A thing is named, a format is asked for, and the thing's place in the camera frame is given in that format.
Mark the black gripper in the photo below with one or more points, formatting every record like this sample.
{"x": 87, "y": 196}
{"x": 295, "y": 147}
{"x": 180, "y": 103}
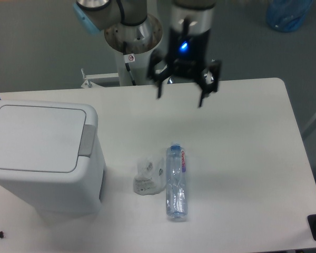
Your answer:
{"x": 185, "y": 58}

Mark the white plastic trash can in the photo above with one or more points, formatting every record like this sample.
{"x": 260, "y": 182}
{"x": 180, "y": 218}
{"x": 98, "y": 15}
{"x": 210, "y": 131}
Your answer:
{"x": 50, "y": 155}

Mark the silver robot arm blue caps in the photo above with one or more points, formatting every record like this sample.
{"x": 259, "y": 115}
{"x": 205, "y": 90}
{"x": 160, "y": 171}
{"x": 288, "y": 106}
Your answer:
{"x": 187, "y": 16}

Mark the clear plastic water bottle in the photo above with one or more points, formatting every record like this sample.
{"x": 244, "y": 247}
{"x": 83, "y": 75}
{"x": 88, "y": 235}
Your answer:
{"x": 176, "y": 183}

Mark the blue plastic bag on floor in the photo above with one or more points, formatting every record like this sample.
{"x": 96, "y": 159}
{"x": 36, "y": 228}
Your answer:
{"x": 287, "y": 16}

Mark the crumpled clear plastic bag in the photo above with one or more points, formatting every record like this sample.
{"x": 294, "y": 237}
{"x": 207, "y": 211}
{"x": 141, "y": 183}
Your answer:
{"x": 150, "y": 178}

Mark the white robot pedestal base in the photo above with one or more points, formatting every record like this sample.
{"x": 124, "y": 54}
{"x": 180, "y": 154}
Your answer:
{"x": 132, "y": 47}

